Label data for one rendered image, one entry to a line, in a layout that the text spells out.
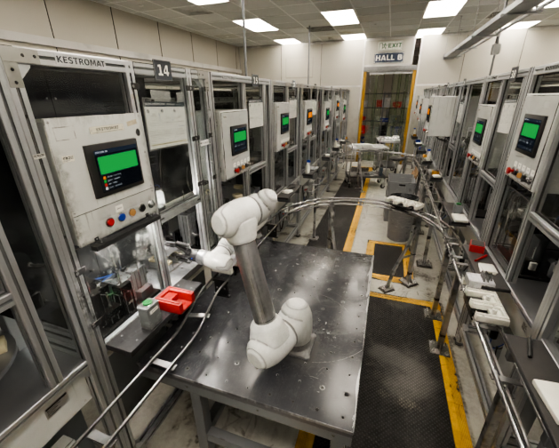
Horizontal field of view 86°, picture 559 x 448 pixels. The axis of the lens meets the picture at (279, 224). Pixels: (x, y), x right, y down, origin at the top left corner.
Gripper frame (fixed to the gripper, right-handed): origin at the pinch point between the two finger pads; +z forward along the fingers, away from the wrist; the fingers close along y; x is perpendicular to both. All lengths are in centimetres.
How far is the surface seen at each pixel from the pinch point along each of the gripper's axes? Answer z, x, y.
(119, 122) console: -8, 32, 77
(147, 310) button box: -27, 50, 1
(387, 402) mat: -146, -21, -91
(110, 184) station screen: -13, 45, 55
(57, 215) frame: -10, 66, 49
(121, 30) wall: 362, -357, 167
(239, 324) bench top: -53, 11, -31
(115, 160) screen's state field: -12, 40, 64
